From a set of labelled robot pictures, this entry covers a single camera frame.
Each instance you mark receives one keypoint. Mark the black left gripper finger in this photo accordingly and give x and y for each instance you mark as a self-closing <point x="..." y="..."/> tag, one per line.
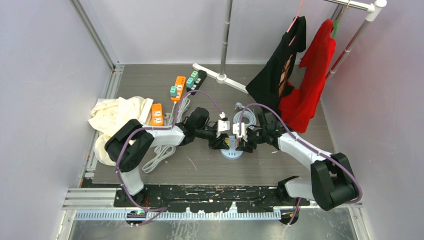
<point x="222" y="144"/>
<point x="214" y="145"/>

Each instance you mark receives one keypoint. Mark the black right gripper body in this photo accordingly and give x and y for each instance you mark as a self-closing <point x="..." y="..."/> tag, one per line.
<point x="257" y="136"/>

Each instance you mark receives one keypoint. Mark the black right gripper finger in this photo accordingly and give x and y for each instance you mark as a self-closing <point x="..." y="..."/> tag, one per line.
<point x="240" y="145"/>
<point x="249" y="147"/>

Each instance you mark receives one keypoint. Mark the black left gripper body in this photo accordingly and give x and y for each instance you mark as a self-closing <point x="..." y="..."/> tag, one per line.
<point x="209" y="135"/>

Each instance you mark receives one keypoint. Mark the yellow adapter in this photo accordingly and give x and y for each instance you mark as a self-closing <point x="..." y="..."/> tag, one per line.
<point x="227" y="141"/>

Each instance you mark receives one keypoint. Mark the round blue power socket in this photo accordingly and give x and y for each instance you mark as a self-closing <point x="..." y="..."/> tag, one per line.
<point x="231" y="153"/>

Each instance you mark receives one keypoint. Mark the orange power strip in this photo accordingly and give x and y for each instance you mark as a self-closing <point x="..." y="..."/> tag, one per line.
<point x="180" y="83"/>
<point x="157" y="118"/>

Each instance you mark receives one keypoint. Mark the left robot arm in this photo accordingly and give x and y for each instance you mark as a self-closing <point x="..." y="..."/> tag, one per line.
<point x="128" y="146"/>

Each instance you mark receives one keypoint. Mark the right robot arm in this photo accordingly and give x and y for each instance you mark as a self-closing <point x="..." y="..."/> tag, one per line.
<point x="332" y="182"/>

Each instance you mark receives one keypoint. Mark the red hanging garment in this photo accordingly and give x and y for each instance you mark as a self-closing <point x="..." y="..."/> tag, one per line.
<point x="300" y="105"/>

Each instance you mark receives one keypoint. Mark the black hanging garment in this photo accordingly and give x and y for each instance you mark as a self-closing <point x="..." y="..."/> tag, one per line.
<point x="271" y="83"/>

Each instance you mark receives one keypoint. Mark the white clothes rack stand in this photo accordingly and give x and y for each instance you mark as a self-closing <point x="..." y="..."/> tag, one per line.
<point x="221" y="76"/>

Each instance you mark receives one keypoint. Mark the teal adapter on black strip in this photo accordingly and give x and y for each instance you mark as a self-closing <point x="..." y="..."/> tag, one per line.
<point x="189" y="82"/>

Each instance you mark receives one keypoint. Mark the teal adapter on orange strip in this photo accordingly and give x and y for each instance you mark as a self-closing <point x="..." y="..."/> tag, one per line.
<point x="173" y="91"/>

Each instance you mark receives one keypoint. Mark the black power strip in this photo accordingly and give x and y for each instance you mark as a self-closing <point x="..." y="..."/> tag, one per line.
<point x="201" y="78"/>

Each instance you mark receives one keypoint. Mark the green adapter on black strip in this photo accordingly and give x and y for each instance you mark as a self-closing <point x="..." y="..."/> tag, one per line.
<point x="194" y="75"/>

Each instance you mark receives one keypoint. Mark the cream cloth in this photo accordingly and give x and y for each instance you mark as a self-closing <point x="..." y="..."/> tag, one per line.
<point x="107" y="117"/>

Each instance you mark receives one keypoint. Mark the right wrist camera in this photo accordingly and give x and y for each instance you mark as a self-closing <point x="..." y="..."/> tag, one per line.
<point x="239" y="130"/>

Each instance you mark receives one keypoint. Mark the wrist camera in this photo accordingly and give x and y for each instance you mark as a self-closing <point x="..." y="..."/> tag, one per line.
<point x="239" y="130"/>
<point x="222" y="126"/>

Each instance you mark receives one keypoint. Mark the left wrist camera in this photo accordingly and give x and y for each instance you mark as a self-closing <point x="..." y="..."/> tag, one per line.
<point x="222" y="126"/>

